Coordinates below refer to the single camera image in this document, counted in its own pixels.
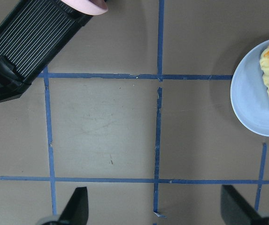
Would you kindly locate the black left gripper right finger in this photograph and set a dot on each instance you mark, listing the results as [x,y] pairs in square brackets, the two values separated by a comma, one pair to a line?
[235,210]

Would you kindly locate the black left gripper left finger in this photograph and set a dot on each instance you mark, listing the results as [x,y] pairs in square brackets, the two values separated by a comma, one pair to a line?
[74,213]

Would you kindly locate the blue plate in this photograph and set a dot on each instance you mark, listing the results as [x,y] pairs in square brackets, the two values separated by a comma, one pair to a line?
[249,98]

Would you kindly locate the pink plate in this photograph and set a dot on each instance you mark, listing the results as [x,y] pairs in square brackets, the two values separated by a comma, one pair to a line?
[89,7]

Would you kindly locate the black dish rack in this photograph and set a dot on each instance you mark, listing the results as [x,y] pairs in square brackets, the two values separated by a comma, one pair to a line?
[30,37]

